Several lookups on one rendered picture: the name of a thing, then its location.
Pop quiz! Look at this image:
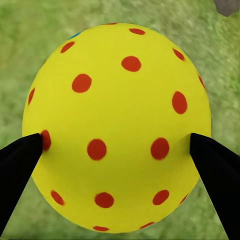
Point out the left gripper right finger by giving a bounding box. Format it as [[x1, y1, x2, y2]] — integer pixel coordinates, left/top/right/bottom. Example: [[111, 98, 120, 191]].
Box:
[[190, 133, 240, 240]]

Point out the easter egg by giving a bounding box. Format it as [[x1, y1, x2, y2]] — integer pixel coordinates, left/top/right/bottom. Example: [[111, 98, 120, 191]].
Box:
[[22, 23, 212, 234]]

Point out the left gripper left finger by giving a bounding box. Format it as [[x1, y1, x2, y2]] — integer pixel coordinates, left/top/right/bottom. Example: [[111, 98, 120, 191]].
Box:
[[0, 133, 43, 237]]

